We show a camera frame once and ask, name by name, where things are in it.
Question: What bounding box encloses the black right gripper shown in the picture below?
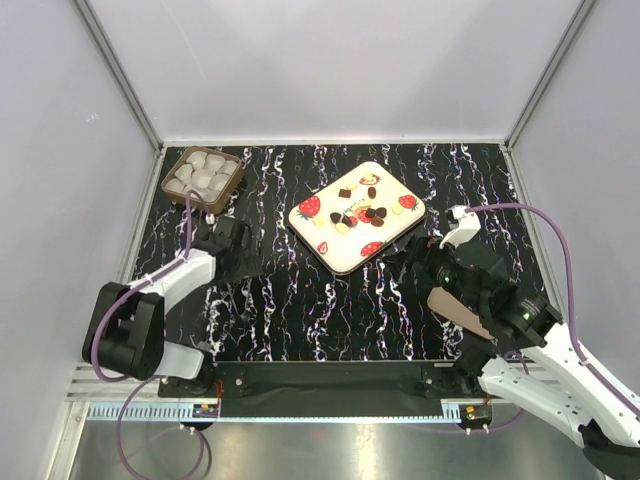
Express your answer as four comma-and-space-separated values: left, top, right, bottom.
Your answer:
382, 231, 484, 315

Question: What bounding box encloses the white chocolate front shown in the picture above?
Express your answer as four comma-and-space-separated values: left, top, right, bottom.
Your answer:
335, 223, 350, 235

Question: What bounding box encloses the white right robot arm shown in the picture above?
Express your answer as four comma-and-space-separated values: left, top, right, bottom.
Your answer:
401, 236, 639, 479

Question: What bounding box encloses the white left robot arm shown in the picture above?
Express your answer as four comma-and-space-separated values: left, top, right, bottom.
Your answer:
81, 216, 261, 396

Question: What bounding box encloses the brown chocolate box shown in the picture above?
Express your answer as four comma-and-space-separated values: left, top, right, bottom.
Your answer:
161, 146, 244, 215

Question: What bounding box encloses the strawberry print tray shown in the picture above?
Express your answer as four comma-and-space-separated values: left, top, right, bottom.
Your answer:
288, 161, 426, 275

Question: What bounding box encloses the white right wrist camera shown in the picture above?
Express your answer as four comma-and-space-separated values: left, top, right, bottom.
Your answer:
439, 205, 481, 249

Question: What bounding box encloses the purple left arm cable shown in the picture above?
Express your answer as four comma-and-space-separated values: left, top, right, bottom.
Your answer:
90, 190, 216, 479

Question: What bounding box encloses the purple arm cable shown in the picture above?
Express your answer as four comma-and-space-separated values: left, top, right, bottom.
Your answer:
464, 203, 640, 416
90, 190, 216, 479

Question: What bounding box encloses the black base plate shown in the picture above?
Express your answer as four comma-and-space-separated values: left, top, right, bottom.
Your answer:
158, 360, 486, 421

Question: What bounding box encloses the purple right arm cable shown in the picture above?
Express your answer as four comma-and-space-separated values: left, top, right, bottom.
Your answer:
464, 203, 640, 416

